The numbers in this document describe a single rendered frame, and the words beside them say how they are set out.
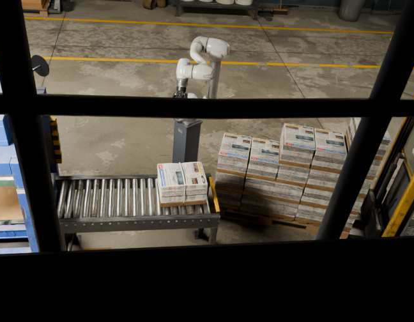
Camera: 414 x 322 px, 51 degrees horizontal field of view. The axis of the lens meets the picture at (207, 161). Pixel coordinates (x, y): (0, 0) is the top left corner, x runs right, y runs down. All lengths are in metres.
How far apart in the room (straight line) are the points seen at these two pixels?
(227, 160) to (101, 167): 1.71
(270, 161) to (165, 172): 1.10
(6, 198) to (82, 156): 1.79
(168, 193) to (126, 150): 2.07
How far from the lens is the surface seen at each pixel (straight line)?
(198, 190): 3.46
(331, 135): 4.26
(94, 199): 3.63
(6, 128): 2.98
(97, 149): 5.45
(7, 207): 3.69
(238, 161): 4.11
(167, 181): 3.42
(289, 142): 3.99
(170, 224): 3.49
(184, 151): 4.26
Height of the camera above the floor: 3.29
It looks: 38 degrees down
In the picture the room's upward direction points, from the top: 7 degrees clockwise
